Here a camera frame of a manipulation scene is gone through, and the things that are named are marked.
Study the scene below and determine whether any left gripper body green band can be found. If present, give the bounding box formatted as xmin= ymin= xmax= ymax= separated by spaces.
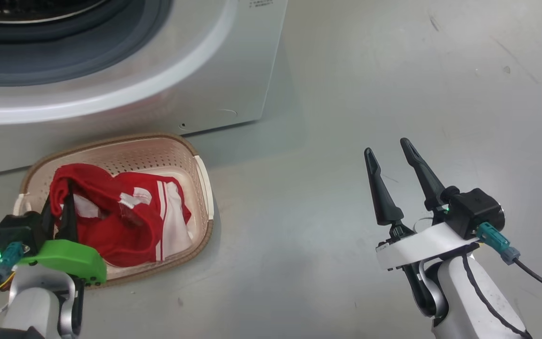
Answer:
xmin=17 ymin=239 xmax=108 ymax=286

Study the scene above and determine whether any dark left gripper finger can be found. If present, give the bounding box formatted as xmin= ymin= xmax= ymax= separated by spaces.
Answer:
xmin=40 ymin=197 xmax=57 ymax=239
xmin=59 ymin=181 xmax=80 ymax=242

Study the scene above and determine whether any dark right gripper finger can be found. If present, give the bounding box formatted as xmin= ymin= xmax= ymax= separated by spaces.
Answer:
xmin=399 ymin=137 xmax=446 ymax=212
xmin=364 ymin=147 xmax=404 ymax=227

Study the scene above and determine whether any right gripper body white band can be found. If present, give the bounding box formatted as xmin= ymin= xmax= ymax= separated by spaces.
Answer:
xmin=375 ymin=221 xmax=481 ymax=272

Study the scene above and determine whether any red and white garment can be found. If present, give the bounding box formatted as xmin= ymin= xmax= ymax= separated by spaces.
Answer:
xmin=49 ymin=163 xmax=197 ymax=268

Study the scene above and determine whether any cream perforated basket brown rim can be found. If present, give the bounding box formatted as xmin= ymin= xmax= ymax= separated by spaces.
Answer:
xmin=12 ymin=132 xmax=215 ymax=288

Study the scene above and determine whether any white front-load washing machine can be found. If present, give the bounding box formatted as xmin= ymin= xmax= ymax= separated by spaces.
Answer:
xmin=0 ymin=0 xmax=288 ymax=180

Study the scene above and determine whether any left camera cable teal plug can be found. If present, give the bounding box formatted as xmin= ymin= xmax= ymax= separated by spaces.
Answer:
xmin=0 ymin=242 xmax=25 ymax=339

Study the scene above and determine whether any camera cable teal plug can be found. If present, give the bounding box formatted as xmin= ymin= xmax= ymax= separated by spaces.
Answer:
xmin=0 ymin=242 xmax=25 ymax=339
xmin=477 ymin=221 xmax=542 ymax=302

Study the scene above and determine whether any right camera cable teal plug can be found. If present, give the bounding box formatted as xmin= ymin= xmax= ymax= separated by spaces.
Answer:
xmin=477 ymin=221 xmax=542 ymax=302

